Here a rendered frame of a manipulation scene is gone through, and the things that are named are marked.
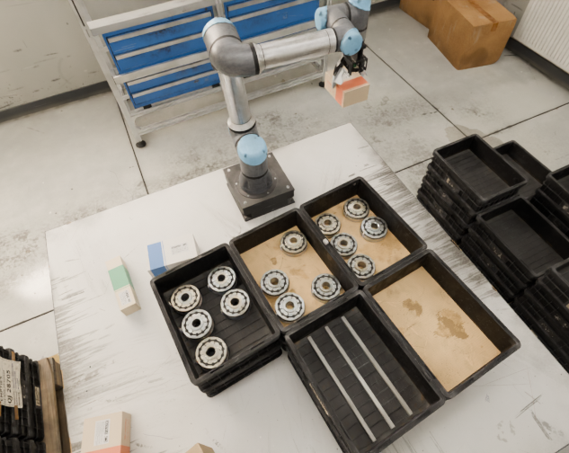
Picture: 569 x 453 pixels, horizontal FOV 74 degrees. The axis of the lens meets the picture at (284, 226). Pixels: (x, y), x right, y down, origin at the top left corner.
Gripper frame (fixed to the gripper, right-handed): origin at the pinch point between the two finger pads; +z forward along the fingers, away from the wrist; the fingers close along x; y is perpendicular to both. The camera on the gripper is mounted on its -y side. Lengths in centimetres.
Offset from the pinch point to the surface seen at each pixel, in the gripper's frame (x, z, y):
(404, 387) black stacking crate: -40, 27, 108
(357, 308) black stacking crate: -39, 27, 80
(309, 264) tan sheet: -46, 27, 57
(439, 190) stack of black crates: 52, 70, 28
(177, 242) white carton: -89, 31, 22
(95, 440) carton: -132, 33, 80
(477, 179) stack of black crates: 69, 61, 35
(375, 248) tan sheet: -21, 27, 62
